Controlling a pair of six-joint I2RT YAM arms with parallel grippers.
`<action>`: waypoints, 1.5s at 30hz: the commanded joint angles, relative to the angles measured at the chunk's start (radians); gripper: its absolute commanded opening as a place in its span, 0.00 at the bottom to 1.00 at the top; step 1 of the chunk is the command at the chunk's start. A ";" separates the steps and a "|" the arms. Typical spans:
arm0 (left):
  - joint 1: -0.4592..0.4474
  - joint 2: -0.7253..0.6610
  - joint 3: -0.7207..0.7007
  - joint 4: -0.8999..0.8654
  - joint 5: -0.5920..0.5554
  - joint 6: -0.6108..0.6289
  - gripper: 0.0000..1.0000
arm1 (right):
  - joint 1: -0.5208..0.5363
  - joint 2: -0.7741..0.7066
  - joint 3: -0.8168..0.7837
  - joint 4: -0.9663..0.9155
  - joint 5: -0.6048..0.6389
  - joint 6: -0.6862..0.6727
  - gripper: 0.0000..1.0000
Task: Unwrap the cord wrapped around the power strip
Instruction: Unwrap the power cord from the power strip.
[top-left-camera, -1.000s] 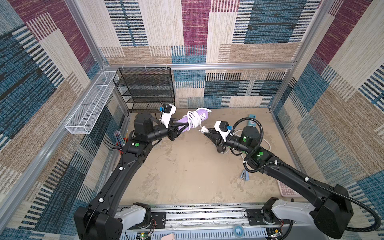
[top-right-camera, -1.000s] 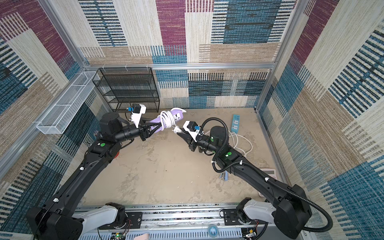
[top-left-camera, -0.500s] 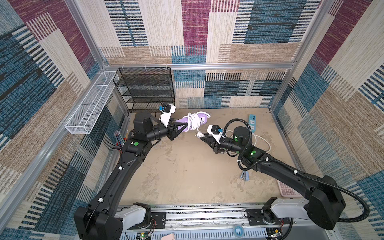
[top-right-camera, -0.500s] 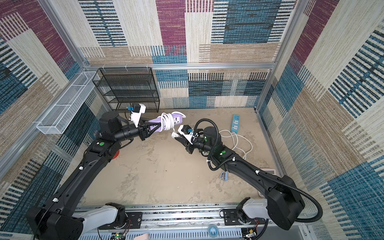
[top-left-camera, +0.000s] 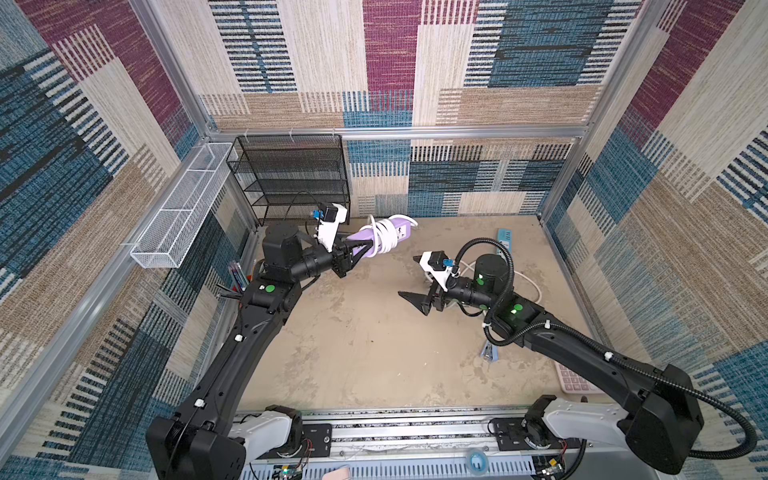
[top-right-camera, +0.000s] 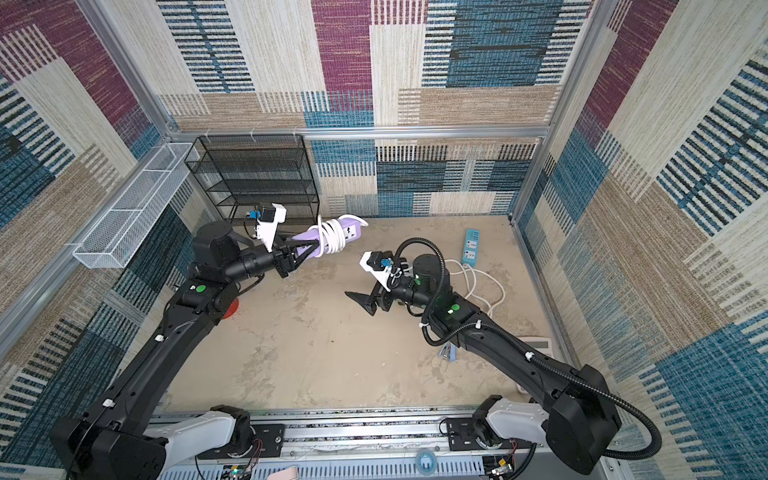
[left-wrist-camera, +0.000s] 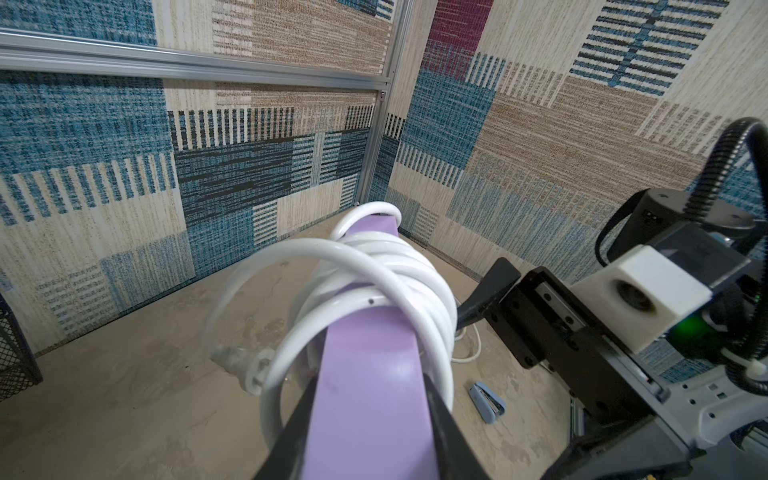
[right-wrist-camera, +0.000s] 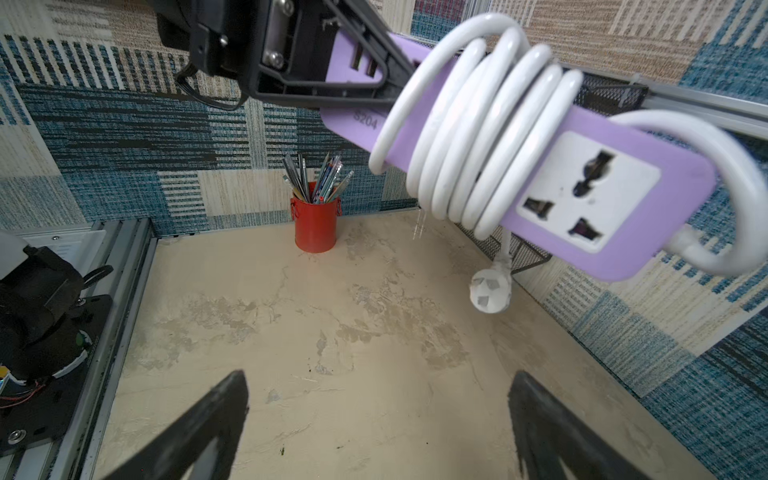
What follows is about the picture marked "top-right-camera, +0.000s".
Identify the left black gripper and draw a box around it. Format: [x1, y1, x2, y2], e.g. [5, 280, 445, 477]
[223, 232, 320, 287]

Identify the black corrugated cable conduit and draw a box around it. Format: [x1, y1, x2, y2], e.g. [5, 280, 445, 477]
[391, 237, 664, 462]

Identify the purple power strip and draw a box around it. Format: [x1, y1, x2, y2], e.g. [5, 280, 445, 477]
[296, 214, 368, 258]

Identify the teal power strip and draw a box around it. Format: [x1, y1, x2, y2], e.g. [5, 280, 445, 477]
[461, 229, 480, 268]

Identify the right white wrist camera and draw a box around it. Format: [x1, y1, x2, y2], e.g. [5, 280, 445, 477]
[359, 251, 405, 292]

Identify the blue binder clip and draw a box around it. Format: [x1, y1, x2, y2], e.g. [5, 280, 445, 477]
[439, 342, 457, 363]

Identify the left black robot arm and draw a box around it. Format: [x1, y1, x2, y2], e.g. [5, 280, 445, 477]
[50, 221, 319, 479]

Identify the aluminium front rail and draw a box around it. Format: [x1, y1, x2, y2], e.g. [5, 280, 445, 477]
[163, 406, 582, 479]

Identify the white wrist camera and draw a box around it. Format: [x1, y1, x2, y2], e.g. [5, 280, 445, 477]
[248, 203, 287, 252]
[359, 251, 405, 292]

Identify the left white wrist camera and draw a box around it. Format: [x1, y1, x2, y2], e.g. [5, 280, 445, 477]
[248, 203, 287, 252]

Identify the red pen cup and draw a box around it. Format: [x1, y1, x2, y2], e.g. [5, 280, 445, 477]
[223, 298, 240, 319]

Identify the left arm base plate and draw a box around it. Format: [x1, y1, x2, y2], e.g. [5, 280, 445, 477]
[197, 424, 286, 460]

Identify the white mesh wall basket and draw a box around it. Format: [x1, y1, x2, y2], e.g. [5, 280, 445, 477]
[72, 143, 192, 269]

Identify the black wire shelf rack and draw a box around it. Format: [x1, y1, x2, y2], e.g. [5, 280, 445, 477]
[184, 134, 320, 231]

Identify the white cord of teal strip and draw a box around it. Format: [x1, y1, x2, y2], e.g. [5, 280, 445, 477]
[443, 259, 506, 319]

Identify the pink white calculator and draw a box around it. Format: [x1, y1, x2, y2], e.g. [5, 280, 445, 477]
[520, 336, 554, 357]

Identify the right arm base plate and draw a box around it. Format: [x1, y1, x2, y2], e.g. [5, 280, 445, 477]
[438, 417, 531, 452]

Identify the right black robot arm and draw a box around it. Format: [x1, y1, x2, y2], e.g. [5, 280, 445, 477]
[348, 251, 622, 475]

